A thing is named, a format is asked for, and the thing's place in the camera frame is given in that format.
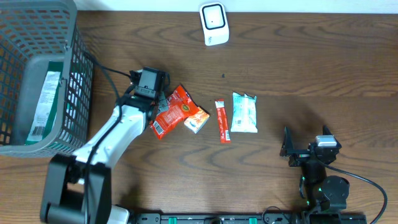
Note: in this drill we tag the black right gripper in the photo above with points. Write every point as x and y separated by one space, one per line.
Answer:
300 155

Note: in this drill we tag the mint green snack packet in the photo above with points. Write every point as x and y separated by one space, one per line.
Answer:
244 114

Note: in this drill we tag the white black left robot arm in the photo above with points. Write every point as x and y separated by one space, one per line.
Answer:
78 186

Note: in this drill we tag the red stick packet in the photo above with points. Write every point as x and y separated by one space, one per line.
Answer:
222 122

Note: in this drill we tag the orange white small packet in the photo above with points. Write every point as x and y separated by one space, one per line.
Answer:
197 121

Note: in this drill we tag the red snack bag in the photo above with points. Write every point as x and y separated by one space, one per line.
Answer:
181 106

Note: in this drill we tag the green white packet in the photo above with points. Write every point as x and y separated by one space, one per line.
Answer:
46 110

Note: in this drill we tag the white barcode scanner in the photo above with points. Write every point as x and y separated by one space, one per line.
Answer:
214 23

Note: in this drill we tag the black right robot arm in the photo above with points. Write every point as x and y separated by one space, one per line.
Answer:
324 193

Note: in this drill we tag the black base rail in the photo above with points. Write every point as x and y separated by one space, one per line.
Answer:
277 218

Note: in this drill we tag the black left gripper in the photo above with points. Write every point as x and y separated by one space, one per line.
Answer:
162 101

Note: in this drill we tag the grey plastic mesh basket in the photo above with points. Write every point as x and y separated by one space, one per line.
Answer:
33 33

